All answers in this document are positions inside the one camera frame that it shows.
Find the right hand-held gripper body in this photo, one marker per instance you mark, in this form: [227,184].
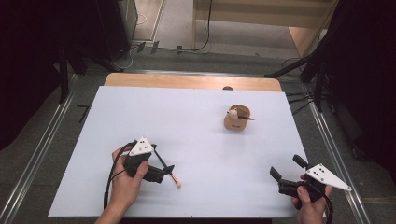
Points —
[314,182]

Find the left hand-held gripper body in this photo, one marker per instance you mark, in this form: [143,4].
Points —
[138,158]

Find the tan ceramic bear pen holder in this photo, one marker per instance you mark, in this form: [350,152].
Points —
[235,122]

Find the person's right hand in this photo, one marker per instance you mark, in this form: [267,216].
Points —
[311,208]

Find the person's left hand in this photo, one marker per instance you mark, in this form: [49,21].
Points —
[127,186]

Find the white table board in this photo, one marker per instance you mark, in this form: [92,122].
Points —
[199,149]

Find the black metal stand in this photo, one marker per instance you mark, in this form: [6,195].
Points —
[314,62]

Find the black tripod stand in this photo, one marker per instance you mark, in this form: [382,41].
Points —
[67,68]

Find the black cabinet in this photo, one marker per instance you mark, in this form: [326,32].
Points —
[113,28]

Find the wooden partition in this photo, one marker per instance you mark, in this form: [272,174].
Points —
[305,37]

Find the metal floor rail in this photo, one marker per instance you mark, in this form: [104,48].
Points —
[34,155]
[336,152]

